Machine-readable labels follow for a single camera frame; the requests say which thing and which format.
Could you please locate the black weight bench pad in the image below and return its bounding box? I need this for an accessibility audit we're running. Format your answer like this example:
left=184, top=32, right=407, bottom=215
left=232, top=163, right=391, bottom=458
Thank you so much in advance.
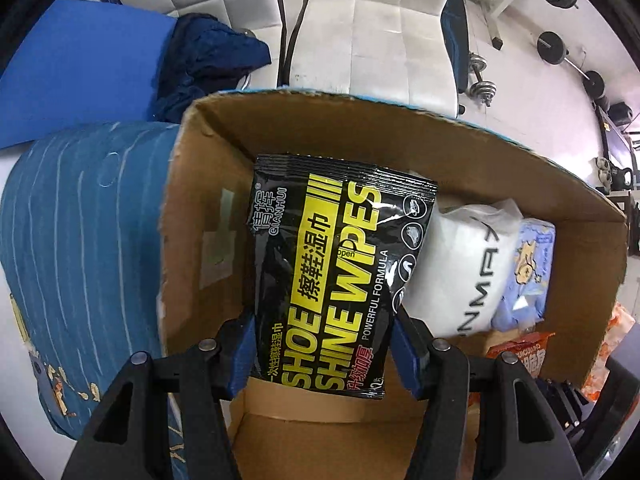
left=440, top=0, right=470, bottom=93

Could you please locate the blue cartoon tissue pack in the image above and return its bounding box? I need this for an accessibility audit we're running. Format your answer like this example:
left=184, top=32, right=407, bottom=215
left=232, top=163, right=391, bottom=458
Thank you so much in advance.
left=491, top=218, right=555, bottom=333

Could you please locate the white wipes pack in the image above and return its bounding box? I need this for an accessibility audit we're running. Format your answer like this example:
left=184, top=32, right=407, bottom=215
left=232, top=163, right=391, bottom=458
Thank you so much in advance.
left=402, top=198, right=523, bottom=338

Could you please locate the orange floral blanket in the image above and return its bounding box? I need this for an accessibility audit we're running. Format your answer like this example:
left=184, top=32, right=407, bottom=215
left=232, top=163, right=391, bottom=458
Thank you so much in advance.
left=582, top=302, right=636, bottom=402

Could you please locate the orange panda snack bag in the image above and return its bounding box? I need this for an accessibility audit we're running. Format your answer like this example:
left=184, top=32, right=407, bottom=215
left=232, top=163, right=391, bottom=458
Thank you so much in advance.
left=486, top=332, right=554, bottom=378

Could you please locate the dumbbell bar on floor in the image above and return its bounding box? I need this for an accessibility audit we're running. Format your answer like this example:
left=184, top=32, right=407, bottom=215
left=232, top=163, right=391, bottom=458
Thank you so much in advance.
left=536, top=30, right=605, bottom=102

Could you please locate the open cardboard box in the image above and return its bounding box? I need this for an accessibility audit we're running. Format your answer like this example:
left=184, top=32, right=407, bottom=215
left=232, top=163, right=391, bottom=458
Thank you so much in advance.
left=160, top=91, right=627, bottom=479

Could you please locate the black shoe shine wipes pack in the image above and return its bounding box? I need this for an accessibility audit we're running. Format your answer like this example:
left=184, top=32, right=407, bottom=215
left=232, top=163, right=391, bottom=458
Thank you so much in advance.
left=247, top=154, right=438, bottom=399

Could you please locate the dark blue crumpled cloth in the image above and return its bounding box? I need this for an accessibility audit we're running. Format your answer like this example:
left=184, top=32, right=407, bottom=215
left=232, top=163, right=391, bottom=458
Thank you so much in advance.
left=151, top=13, right=271, bottom=124

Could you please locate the blue foam mat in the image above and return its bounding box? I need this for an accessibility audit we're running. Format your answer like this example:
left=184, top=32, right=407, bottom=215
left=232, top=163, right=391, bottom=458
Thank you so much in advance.
left=1, top=0, right=176, bottom=148

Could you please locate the right white padded chair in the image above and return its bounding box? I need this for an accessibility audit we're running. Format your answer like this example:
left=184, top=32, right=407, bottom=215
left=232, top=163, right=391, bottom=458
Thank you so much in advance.
left=285, top=0, right=459, bottom=117

